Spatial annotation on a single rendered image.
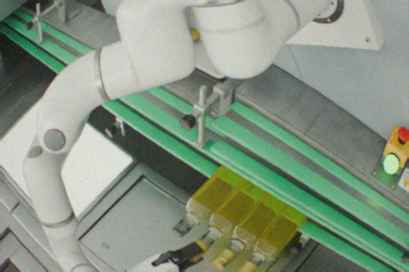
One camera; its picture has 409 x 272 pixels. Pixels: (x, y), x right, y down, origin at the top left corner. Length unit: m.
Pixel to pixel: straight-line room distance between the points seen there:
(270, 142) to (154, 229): 0.35
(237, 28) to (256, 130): 0.46
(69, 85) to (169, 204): 0.65
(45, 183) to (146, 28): 0.32
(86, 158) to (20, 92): 0.44
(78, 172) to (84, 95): 0.66
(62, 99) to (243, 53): 0.26
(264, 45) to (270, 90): 0.45
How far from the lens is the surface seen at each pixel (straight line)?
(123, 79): 0.76
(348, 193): 1.10
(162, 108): 1.31
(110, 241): 1.30
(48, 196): 0.89
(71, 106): 0.78
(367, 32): 0.97
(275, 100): 1.18
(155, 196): 1.36
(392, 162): 1.08
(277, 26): 0.80
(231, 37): 0.73
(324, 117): 1.18
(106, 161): 1.43
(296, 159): 1.12
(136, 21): 0.72
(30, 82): 1.76
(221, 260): 1.11
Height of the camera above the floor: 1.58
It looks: 31 degrees down
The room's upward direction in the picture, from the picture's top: 134 degrees counter-clockwise
